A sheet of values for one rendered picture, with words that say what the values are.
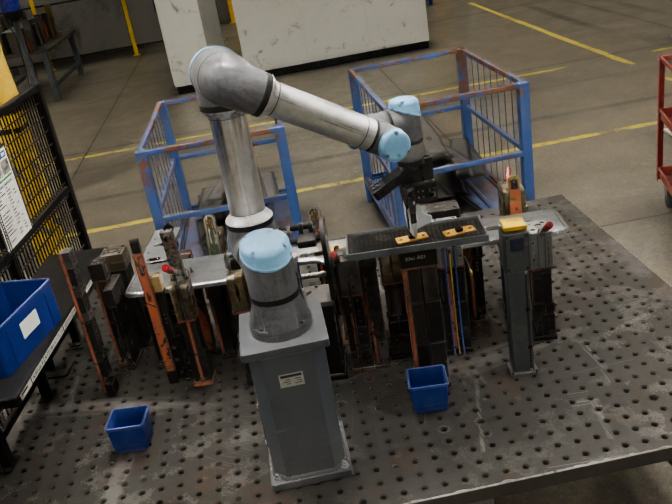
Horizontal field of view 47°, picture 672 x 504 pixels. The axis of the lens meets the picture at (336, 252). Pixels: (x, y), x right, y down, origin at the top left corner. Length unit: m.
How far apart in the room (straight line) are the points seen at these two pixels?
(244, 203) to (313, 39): 8.44
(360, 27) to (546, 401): 8.45
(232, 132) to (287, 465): 0.82
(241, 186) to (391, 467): 0.79
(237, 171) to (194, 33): 8.35
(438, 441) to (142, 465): 0.80
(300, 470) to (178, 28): 8.52
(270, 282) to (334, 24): 8.59
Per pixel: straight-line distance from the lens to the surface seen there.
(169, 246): 2.31
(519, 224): 2.09
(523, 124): 4.42
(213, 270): 2.49
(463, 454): 2.04
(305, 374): 1.85
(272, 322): 1.80
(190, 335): 2.41
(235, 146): 1.81
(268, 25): 10.16
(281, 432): 1.94
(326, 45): 10.26
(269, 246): 1.75
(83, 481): 2.28
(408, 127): 1.93
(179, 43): 10.17
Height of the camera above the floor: 2.01
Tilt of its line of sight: 24 degrees down
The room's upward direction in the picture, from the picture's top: 10 degrees counter-clockwise
